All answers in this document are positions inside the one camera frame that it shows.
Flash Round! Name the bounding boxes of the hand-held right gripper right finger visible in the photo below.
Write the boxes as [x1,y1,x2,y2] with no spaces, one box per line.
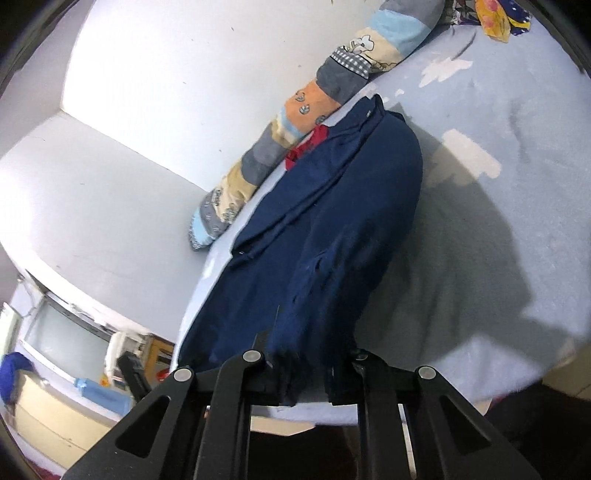
[323,348,541,480]

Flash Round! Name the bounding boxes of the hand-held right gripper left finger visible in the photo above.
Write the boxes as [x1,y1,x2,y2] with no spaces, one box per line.
[60,350,278,480]

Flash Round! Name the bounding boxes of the navy blue work jacket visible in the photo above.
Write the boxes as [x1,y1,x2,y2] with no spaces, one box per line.
[171,93,423,407]

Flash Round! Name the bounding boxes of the black upright object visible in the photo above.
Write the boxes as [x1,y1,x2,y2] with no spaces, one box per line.
[116,351,155,404]

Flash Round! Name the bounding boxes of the light blue box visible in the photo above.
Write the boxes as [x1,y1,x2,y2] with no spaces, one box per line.
[75,377,136,416]

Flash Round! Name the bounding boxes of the white framed window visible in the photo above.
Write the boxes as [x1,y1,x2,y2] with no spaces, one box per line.
[18,272,153,384]

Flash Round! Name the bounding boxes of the beige cabinet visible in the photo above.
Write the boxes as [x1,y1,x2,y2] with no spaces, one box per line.
[11,369,123,457]

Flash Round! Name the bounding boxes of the light blue cloud bed sheet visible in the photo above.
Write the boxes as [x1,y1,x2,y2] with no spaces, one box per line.
[168,9,591,425]

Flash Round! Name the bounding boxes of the blue cloth bundle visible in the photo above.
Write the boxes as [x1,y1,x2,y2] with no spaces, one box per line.
[0,352,34,407]

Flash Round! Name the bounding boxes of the patchwork rolled quilt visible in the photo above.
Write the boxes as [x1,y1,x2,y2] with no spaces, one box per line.
[187,0,446,251]

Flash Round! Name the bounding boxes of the colourful patterned cloth pile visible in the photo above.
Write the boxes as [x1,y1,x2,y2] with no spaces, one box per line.
[438,0,534,43]

